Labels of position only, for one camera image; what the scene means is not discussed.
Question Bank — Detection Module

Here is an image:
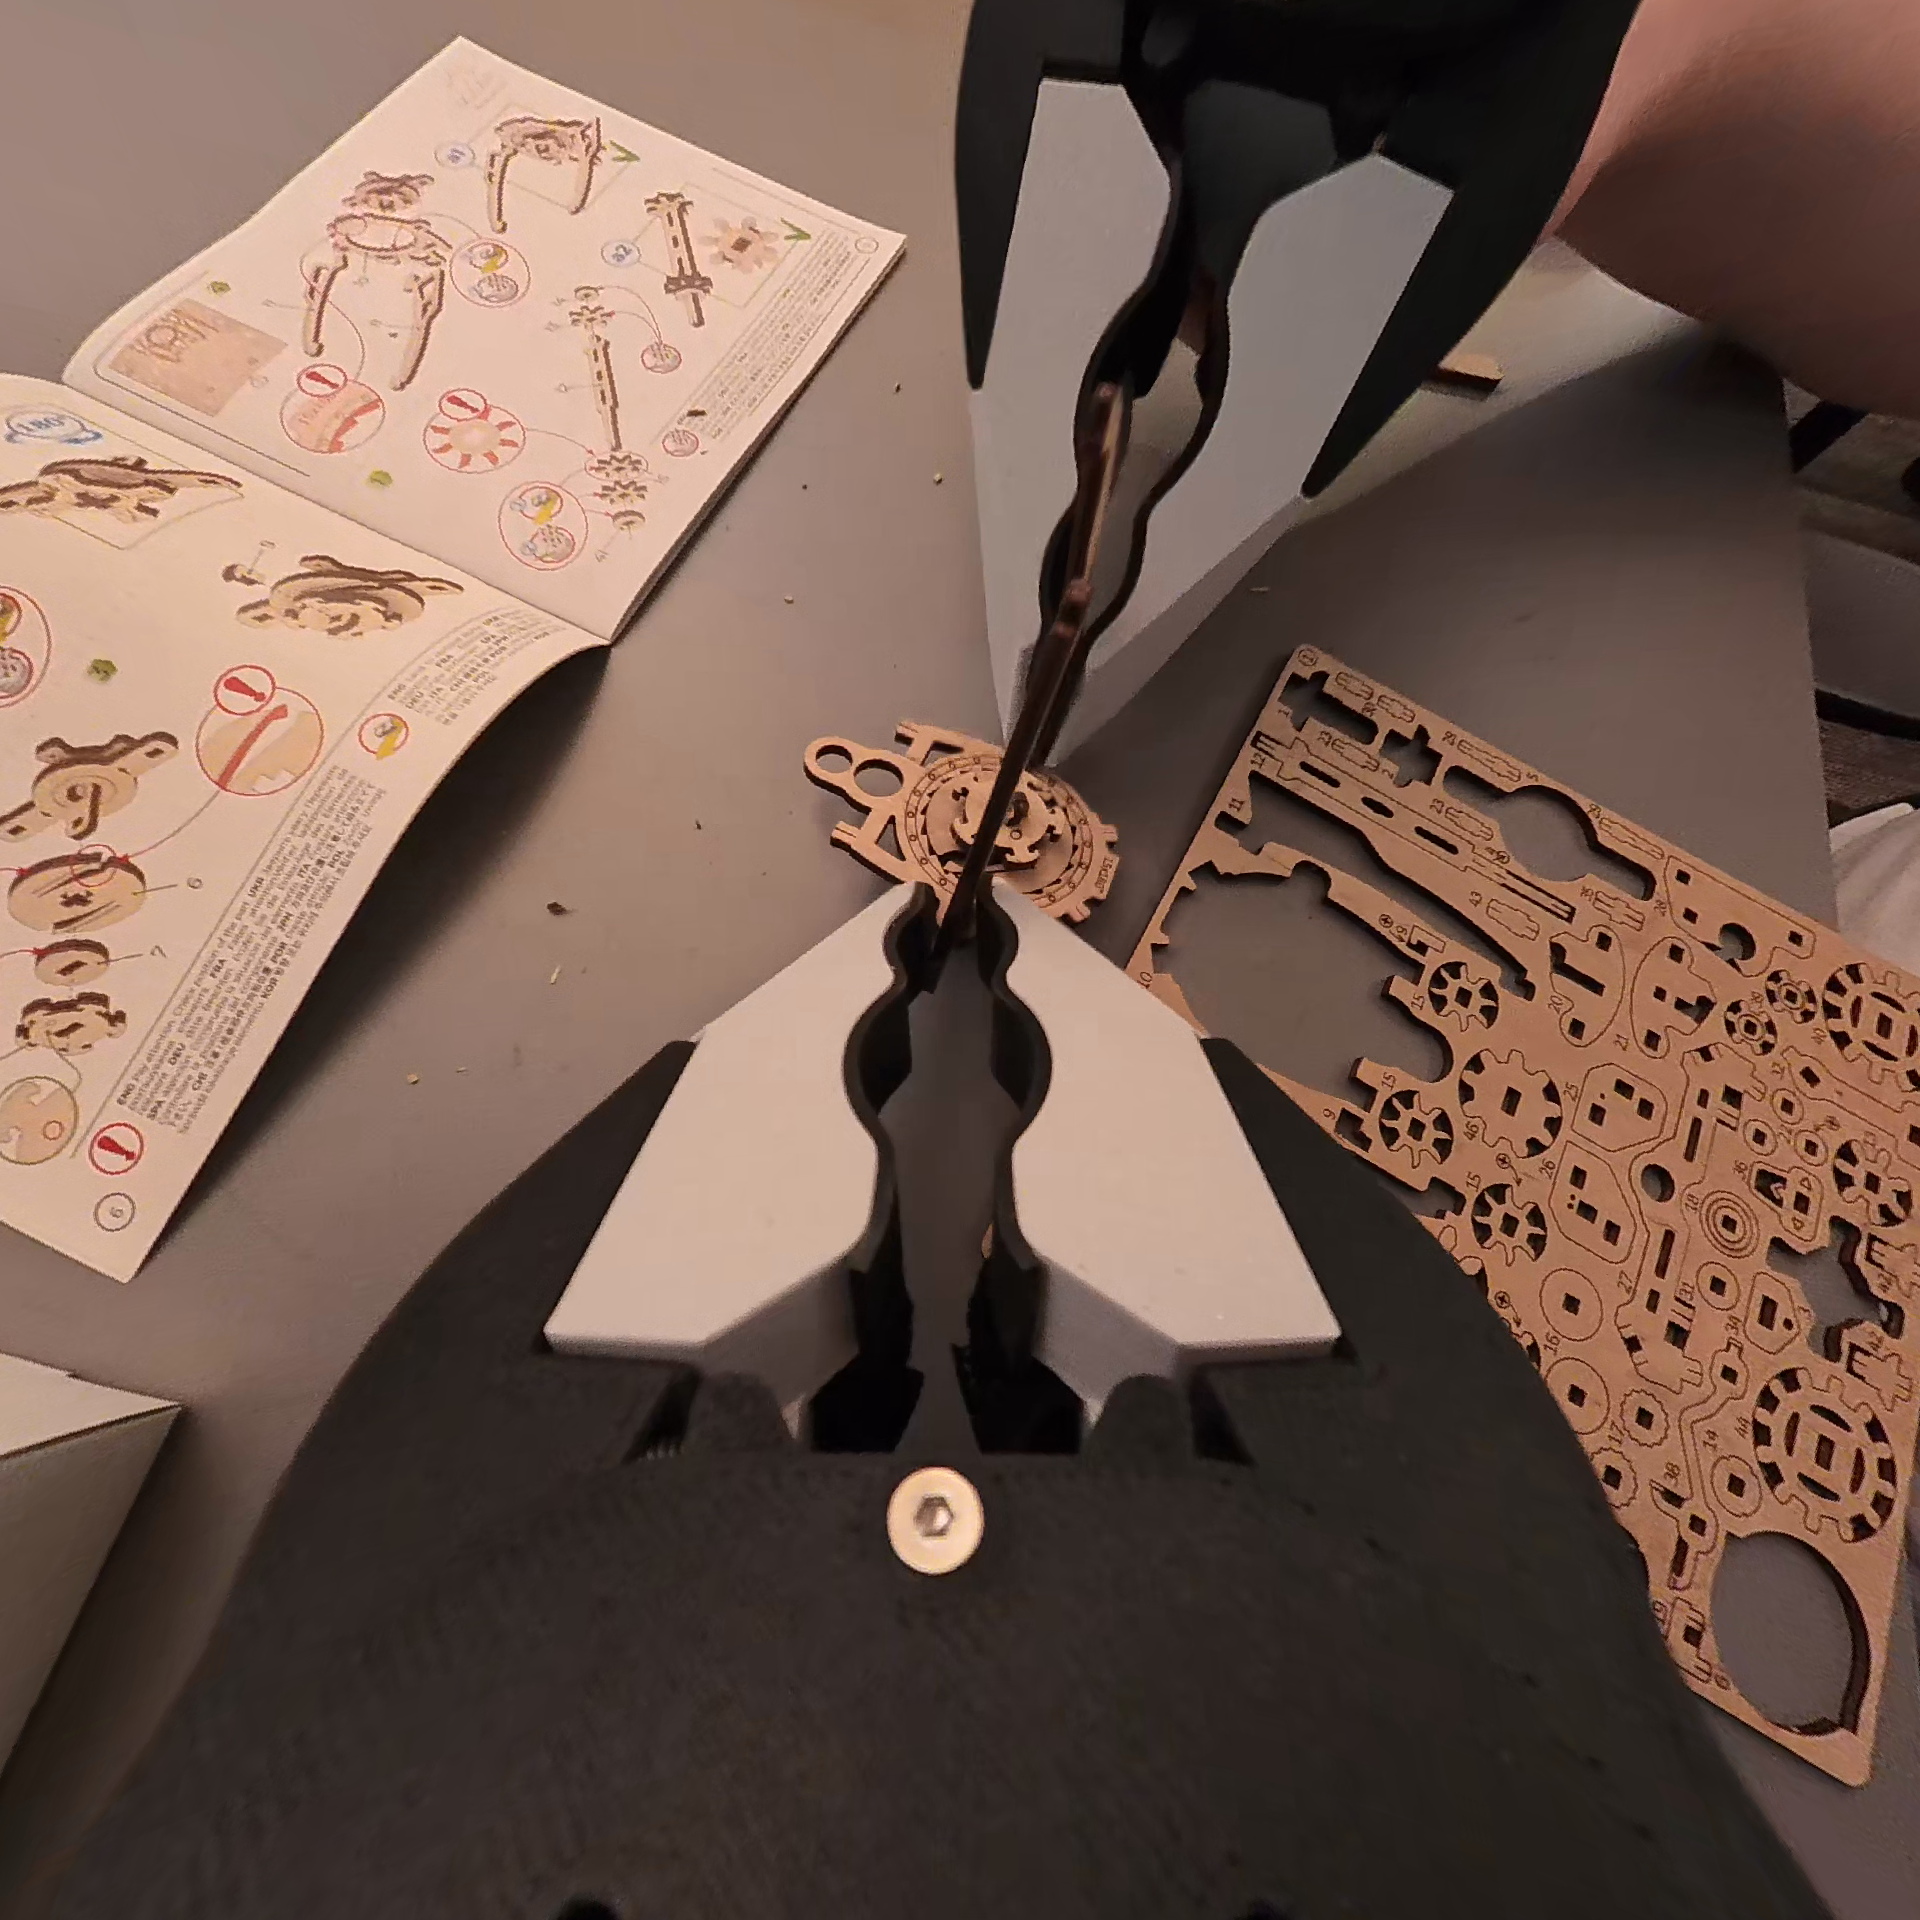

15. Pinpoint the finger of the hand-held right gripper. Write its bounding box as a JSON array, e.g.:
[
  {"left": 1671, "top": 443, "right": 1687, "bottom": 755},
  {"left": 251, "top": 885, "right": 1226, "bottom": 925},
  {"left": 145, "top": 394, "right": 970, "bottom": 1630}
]
[
  {"left": 1070, "top": 146, "right": 1451, "bottom": 755},
  {"left": 971, "top": 75, "right": 1177, "bottom": 736}
]

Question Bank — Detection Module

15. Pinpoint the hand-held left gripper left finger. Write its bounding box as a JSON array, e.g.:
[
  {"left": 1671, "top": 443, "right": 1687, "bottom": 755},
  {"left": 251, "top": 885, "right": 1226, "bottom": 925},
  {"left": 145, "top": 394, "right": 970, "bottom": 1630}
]
[{"left": 545, "top": 883, "right": 928, "bottom": 1454}]

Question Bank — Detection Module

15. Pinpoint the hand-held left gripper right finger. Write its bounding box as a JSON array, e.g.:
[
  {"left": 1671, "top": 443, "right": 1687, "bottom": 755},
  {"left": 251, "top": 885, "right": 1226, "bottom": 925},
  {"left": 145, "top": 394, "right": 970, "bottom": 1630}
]
[{"left": 992, "top": 897, "right": 1343, "bottom": 1444}]

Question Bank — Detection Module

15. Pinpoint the person's right forearm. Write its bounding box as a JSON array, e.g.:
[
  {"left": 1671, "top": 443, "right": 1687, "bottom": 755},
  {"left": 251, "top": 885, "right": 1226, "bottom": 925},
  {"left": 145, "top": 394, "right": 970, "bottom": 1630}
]
[{"left": 1553, "top": 0, "right": 1920, "bottom": 419}]

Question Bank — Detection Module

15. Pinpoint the round wooden gear assembly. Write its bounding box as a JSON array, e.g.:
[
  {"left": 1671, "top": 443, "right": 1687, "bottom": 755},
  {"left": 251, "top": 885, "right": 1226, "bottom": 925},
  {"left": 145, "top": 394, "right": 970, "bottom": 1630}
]
[{"left": 803, "top": 717, "right": 1125, "bottom": 925}]

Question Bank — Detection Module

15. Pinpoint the wooden sheet with cutouts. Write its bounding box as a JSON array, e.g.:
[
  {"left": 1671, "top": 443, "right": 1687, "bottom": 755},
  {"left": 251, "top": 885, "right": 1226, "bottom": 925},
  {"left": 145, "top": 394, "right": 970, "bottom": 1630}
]
[{"left": 1125, "top": 644, "right": 1920, "bottom": 1789}]

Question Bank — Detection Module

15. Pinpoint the dark chair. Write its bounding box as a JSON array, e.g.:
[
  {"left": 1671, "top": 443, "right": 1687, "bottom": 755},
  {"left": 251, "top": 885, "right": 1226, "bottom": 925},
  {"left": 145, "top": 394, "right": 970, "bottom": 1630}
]
[{"left": 1787, "top": 381, "right": 1920, "bottom": 725}]

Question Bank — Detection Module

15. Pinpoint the illustrated instruction booklet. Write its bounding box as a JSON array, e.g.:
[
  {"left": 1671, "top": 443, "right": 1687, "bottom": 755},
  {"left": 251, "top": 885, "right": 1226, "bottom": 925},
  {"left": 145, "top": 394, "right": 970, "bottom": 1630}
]
[{"left": 0, "top": 37, "right": 913, "bottom": 1288}]

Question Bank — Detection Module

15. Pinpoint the grey box corner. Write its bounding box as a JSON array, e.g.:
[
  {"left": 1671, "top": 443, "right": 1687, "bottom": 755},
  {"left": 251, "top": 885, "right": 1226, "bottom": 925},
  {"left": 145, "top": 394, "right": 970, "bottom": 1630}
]
[{"left": 0, "top": 1353, "right": 185, "bottom": 1789}]

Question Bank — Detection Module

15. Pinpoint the person's white shirt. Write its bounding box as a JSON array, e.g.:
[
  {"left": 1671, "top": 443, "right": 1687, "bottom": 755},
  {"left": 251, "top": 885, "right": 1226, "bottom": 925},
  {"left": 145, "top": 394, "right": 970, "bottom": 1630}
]
[{"left": 1833, "top": 810, "right": 1920, "bottom": 980}]

